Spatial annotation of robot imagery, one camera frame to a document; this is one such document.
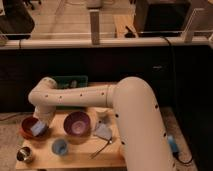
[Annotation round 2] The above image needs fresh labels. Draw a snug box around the blue sponge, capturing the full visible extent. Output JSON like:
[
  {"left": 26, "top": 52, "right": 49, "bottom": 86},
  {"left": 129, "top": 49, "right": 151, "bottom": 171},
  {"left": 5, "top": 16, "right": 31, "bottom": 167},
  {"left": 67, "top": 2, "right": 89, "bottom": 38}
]
[{"left": 30, "top": 121, "right": 46, "bottom": 136}]

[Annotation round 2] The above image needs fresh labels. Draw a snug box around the red bowl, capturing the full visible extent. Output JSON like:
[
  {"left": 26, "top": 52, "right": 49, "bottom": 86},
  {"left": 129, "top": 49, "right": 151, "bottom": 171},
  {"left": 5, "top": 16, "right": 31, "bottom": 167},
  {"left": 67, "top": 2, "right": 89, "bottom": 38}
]
[{"left": 19, "top": 116, "right": 49, "bottom": 139}]

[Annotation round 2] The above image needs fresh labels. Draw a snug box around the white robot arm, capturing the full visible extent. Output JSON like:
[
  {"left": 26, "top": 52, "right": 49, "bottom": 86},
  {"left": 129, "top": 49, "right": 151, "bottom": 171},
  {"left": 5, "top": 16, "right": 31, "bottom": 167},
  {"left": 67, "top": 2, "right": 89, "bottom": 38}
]
[{"left": 28, "top": 77, "right": 176, "bottom": 171}]

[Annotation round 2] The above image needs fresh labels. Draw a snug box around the purple bowl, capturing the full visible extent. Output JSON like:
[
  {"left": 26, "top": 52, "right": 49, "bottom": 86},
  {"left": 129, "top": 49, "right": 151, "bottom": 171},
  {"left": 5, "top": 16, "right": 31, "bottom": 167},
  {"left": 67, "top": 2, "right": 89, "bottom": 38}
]
[{"left": 63, "top": 111, "right": 91, "bottom": 136}]

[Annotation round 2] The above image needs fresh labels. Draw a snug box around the green plastic bin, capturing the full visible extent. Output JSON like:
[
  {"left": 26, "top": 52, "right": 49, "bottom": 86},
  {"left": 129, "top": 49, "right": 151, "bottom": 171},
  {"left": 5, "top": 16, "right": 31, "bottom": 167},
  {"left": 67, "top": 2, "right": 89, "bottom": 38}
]
[{"left": 53, "top": 75, "right": 88, "bottom": 89}]

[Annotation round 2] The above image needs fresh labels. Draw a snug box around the grey blue cloth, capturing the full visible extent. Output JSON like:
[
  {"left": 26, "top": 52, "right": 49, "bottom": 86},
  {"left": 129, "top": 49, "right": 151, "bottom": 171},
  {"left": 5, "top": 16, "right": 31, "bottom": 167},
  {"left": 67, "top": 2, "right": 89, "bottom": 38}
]
[{"left": 94, "top": 123, "right": 112, "bottom": 140}]

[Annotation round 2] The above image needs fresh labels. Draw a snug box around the blue cup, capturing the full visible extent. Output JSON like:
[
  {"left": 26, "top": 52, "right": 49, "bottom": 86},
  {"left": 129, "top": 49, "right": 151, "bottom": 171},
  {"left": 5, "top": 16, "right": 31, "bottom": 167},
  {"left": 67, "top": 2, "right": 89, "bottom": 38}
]
[{"left": 52, "top": 139, "right": 68, "bottom": 156}]

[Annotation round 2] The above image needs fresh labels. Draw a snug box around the black box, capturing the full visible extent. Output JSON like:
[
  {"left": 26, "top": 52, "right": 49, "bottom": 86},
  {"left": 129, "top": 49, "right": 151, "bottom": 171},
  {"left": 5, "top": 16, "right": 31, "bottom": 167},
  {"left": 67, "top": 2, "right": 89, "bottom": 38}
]
[{"left": 134, "top": 0, "right": 191, "bottom": 32}]

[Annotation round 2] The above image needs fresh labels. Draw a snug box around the small metal cup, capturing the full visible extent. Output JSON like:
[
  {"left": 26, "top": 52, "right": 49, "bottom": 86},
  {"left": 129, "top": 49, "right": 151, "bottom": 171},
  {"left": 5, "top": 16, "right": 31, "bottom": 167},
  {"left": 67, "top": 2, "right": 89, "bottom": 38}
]
[{"left": 16, "top": 146, "right": 34, "bottom": 163}]

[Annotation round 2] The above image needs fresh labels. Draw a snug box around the black office chair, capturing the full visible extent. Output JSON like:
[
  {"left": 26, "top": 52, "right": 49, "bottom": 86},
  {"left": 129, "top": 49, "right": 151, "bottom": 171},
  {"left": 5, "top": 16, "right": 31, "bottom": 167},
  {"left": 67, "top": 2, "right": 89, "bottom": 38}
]
[{"left": 0, "top": 0, "right": 35, "bottom": 40}]

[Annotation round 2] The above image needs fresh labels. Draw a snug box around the grey vertical post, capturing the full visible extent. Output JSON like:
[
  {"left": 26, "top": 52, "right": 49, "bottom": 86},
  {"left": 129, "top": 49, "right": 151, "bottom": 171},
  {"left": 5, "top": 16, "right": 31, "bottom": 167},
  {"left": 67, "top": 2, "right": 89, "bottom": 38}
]
[{"left": 90, "top": 9, "right": 100, "bottom": 45}]

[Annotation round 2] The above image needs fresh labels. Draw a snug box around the black cable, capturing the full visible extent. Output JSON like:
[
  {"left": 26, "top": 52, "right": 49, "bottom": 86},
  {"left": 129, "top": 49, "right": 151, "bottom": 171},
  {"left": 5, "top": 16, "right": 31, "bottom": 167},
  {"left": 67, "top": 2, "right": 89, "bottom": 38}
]
[{"left": 161, "top": 35, "right": 194, "bottom": 166}]

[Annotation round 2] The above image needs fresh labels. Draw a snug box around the white horizontal rail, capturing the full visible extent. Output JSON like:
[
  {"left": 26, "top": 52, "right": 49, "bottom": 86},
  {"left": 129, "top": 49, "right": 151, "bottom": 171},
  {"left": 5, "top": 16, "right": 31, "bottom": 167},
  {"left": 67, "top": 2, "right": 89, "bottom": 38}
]
[{"left": 0, "top": 36, "right": 213, "bottom": 50}]

